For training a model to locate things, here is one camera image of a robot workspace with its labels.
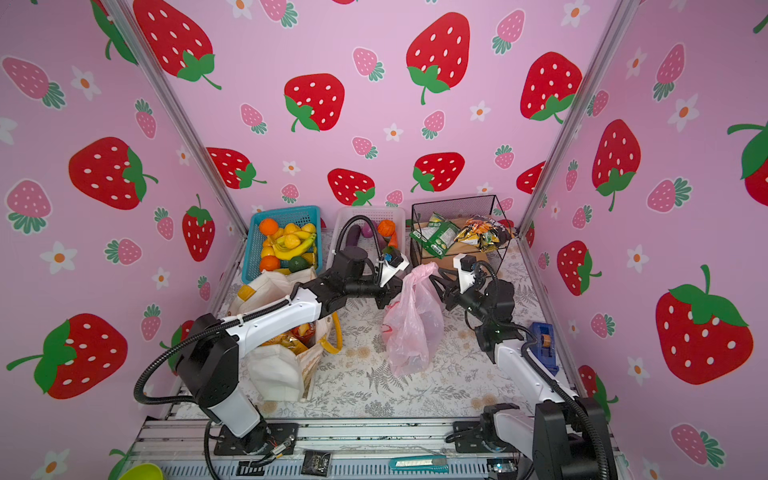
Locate white canvas tote bag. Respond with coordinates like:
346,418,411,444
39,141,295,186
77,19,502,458
228,267,343,402

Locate green snack packet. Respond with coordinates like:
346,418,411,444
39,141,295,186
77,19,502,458
410,212,460,258

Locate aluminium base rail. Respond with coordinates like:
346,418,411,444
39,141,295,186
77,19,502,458
110,418,528,479

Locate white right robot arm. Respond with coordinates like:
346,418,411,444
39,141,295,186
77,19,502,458
430,254,618,479

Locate dark green round toy fruit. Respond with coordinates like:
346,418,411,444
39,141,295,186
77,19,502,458
287,255,312,273

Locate large orange toy fruit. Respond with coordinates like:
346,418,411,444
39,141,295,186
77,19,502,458
259,255,281,272

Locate yellow toy lemon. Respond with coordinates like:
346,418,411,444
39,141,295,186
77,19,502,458
281,233,302,250

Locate blue object at right edge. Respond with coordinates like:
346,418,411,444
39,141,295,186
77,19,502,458
530,322,559,376

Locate orange toy tangerine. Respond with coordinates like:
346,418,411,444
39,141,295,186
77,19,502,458
258,218,279,237

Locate orange toy pumpkin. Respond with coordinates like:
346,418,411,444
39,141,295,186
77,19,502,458
377,219,396,238

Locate yellow snack packet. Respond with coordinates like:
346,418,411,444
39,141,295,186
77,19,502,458
263,333,308,355

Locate long yellow toy banana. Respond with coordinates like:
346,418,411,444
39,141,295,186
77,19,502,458
272,231,316,261

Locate pink plastic grocery bag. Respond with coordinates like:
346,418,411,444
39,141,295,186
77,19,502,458
381,263,445,377

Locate teal plastic fruit basket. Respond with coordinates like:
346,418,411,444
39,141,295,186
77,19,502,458
242,206,323,284

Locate white plastic vegetable basket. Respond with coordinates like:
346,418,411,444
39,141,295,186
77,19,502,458
323,207,408,269

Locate colourful snack packet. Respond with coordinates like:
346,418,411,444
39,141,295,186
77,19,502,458
456,216,513,251

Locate black wire mesh basket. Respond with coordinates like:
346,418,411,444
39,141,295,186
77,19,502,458
409,194,516,270

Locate green bowl at front edge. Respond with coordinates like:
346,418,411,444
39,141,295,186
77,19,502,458
118,463,165,480

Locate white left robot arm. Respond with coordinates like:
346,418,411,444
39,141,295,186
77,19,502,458
133,247,409,453

